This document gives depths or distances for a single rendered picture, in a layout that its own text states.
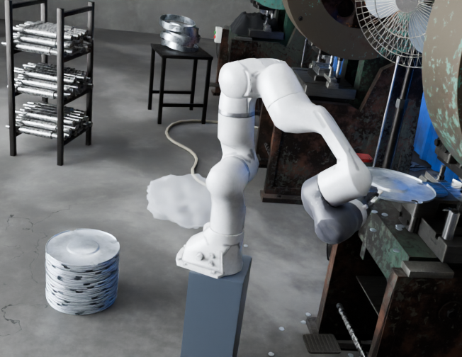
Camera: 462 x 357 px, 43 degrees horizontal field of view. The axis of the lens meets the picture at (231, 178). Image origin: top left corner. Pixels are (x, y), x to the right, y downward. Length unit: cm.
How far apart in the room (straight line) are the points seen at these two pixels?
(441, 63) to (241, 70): 51
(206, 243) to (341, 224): 60
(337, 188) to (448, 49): 40
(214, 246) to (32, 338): 84
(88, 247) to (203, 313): 66
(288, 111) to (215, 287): 69
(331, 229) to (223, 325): 70
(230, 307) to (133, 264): 92
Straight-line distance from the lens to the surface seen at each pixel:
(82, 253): 242
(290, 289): 275
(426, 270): 181
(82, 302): 244
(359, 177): 144
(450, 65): 138
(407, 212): 200
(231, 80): 160
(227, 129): 174
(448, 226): 186
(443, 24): 142
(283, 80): 155
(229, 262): 192
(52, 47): 367
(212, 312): 199
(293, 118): 151
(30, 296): 260
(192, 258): 194
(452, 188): 207
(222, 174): 172
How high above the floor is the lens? 149
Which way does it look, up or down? 23 degrees down
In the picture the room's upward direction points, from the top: 7 degrees clockwise
